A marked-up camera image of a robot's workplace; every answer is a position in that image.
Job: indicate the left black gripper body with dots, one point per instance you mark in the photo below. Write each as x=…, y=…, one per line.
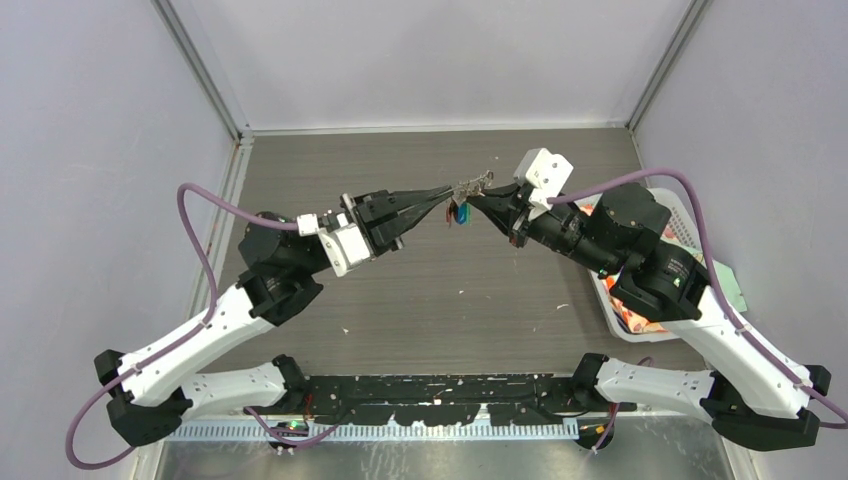
x=359, y=207

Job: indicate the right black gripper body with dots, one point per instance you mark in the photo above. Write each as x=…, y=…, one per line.
x=519, y=226

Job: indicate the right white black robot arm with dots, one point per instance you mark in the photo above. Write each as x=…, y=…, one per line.
x=743, y=395

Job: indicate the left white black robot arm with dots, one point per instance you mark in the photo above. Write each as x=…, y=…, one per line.
x=155, y=389

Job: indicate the orange patterned cloth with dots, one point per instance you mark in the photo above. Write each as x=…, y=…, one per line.
x=622, y=322

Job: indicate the white plastic basket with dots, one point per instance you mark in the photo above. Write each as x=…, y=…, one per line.
x=655, y=278

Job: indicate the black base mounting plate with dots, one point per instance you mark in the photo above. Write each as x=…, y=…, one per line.
x=509, y=399

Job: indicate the green patterned cloth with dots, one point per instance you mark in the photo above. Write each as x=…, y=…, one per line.
x=730, y=287

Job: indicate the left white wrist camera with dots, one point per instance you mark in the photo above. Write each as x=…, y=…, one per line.
x=340, y=237

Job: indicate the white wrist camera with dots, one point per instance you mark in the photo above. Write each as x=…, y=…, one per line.
x=546, y=174
x=340, y=237

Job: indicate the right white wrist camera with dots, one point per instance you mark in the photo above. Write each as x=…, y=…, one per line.
x=546, y=174

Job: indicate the white slotted cable duct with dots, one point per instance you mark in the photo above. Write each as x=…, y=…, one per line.
x=477, y=430

